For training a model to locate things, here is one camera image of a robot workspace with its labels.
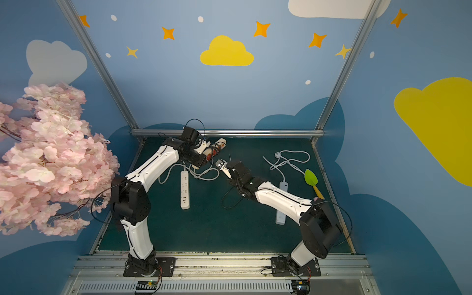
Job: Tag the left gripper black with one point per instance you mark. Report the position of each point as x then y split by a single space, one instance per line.
203 153

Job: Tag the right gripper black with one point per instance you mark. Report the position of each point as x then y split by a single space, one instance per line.
232 171

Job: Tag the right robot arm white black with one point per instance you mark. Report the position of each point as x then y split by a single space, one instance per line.
318 222

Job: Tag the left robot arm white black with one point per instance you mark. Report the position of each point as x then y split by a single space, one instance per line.
131 205

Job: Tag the white power strip usb ports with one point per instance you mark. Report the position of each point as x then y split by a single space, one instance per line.
210 174

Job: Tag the green yellow garden trowel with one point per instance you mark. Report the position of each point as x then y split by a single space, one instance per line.
312 180

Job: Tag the pink cherry blossom tree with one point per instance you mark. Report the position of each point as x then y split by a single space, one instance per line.
57 166

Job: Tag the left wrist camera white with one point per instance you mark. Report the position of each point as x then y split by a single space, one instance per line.
204 145

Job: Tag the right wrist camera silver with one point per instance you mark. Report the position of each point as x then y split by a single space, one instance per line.
222 166

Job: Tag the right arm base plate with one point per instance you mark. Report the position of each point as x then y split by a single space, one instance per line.
280 266

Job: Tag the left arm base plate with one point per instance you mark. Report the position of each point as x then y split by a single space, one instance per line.
151 267

